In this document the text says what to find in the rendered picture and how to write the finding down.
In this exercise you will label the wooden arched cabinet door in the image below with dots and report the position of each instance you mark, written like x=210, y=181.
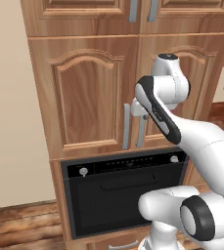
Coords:
x=84, y=97
x=198, y=71

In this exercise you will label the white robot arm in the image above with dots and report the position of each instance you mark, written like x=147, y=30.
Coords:
x=211, y=146

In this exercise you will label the wooden square-panel cabinet door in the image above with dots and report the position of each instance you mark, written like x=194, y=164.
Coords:
x=195, y=16
x=80, y=16

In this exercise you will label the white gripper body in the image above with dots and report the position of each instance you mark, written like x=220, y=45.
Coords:
x=137, y=108

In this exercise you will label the wooden drawer front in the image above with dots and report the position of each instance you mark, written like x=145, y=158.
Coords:
x=116, y=241

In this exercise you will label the black built-in oven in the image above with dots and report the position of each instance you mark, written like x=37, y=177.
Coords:
x=110, y=198

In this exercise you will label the silver oven knob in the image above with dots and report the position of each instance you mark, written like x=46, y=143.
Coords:
x=174, y=159
x=83, y=171

